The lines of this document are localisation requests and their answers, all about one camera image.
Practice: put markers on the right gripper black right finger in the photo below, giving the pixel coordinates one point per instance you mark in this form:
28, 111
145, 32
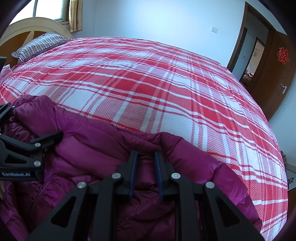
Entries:
202, 211

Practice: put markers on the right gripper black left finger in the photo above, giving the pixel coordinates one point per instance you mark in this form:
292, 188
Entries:
89, 211

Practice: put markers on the magenta quilted down jacket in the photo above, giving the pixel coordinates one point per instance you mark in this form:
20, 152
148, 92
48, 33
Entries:
91, 150

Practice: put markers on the pink floral folded quilt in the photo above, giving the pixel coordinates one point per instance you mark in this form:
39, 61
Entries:
5, 72

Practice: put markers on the red white plaid bedsheet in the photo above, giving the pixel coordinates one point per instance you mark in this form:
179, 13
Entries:
152, 87

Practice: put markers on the striped grey pillow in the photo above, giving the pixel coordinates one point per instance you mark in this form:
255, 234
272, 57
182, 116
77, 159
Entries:
39, 45

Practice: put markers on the cream and brown headboard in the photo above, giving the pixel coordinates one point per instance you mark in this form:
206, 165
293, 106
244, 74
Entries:
23, 31

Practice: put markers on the right yellow curtain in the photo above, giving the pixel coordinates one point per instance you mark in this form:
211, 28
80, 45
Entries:
75, 15

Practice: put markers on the brown wooden door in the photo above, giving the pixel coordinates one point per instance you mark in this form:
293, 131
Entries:
267, 90

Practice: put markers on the red double happiness decal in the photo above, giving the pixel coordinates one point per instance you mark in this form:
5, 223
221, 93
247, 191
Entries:
282, 55

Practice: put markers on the silver door handle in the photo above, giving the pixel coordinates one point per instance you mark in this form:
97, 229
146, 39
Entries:
284, 88

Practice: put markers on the window with metal frame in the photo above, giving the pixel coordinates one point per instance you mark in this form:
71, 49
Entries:
56, 10

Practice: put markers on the white wall switch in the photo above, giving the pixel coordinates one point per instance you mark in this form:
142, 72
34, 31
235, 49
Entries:
213, 29

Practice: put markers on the dark brown door frame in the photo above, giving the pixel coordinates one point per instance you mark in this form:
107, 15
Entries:
252, 46

